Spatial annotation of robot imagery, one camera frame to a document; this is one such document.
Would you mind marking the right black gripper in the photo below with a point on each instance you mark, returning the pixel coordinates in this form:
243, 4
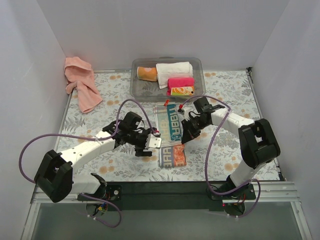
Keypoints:
189, 127

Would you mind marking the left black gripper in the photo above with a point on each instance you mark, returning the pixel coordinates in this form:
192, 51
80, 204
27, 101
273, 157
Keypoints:
141, 144

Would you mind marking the rabbit print towel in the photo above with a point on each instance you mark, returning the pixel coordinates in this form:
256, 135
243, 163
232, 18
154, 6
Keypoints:
172, 151

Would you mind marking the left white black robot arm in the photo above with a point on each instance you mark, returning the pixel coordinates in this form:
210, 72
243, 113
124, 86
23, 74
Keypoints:
56, 173

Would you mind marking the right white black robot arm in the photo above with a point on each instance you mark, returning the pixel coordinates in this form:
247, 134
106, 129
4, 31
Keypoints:
258, 144

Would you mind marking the floral table mat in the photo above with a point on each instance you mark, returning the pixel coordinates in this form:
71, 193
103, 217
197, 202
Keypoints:
208, 156

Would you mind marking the orange print rolled towel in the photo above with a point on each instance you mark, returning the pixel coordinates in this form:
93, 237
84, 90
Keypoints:
181, 91

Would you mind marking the hot pink rolled towel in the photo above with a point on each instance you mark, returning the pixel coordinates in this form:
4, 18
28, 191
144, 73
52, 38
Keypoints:
180, 82

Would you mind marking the clear plastic bin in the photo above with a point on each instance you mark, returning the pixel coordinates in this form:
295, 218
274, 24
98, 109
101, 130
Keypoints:
145, 91

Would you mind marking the white rolled towel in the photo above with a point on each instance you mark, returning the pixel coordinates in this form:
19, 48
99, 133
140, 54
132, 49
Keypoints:
172, 70

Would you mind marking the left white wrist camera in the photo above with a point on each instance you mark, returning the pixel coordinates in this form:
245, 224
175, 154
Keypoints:
153, 141

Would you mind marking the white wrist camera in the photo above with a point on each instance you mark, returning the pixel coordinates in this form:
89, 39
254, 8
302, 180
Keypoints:
153, 141
183, 113

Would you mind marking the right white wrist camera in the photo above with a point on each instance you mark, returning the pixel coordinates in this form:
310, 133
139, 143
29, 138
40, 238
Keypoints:
183, 113

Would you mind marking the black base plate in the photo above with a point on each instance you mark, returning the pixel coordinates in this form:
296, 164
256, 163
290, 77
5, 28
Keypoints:
193, 195

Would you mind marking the aluminium frame rail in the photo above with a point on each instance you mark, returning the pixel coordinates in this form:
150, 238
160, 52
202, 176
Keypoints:
267, 191

